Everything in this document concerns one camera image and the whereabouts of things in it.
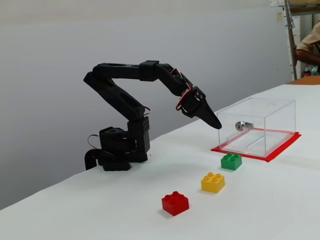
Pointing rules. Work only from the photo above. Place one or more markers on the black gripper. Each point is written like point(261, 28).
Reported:
point(197, 108)

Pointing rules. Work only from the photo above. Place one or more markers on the green lego brick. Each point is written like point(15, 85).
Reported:
point(231, 162)

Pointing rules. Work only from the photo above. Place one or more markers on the bare brown forearm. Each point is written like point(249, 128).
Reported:
point(306, 56)

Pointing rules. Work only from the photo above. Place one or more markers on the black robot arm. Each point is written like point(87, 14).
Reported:
point(117, 95)

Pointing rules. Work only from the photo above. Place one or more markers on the yellow lego brick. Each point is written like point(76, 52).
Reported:
point(212, 183)

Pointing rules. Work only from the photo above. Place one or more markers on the transparent acrylic box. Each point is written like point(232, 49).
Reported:
point(280, 125)

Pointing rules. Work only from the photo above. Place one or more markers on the red lego brick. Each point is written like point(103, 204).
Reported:
point(175, 205)

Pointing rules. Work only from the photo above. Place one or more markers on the silver cam lock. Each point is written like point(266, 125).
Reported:
point(241, 126)

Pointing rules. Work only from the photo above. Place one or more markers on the orange wooden table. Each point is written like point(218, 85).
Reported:
point(307, 80)

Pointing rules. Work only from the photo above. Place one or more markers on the red capped cola bottle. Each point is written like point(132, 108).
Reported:
point(306, 72)

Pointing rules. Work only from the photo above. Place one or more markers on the clear plastic bottle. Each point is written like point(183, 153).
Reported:
point(314, 71)

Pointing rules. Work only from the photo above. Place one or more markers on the black table clamp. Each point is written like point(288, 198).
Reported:
point(89, 160)

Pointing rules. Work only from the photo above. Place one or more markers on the person in beige shirt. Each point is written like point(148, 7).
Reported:
point(311, 37)

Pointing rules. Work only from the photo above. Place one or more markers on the wooden shelf board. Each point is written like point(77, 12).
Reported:
point(306, 8)

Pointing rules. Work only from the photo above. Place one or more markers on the red tape frame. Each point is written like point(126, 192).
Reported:
point(282, 150)

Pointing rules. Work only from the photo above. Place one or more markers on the metal shelf post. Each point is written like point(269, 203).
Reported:
point(290, 37)

